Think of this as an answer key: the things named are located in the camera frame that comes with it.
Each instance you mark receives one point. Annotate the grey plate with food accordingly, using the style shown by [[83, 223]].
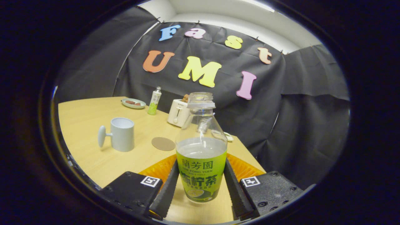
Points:
[[133, 103]]

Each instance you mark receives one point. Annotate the black backdrop cloth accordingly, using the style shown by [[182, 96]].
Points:
[[297, 125]]

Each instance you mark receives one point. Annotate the brown toast slice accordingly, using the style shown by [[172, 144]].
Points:
[[185, 98]]

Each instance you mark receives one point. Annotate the white cup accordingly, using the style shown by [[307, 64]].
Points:
[[123, 137]]

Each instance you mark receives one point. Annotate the white divided tray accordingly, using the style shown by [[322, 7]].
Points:
[[229, 137]]

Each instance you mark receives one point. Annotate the white toaster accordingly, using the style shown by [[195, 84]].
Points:
[[176, 114]]

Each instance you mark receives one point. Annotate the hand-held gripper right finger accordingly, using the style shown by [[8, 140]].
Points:
[[237, 197]]

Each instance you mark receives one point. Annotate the green label juice bottle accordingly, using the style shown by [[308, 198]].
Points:
[[201, 175]]

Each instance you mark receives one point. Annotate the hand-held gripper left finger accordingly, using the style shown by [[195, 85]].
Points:
[[165, 197]]

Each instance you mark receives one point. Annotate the small green drink bottle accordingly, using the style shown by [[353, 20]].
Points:
[[154, 101]]

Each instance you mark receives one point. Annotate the ceiling light panel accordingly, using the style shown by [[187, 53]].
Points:
[[259, 5]]

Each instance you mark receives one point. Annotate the round brown coaster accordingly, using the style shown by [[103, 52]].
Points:
[[163, 144]]

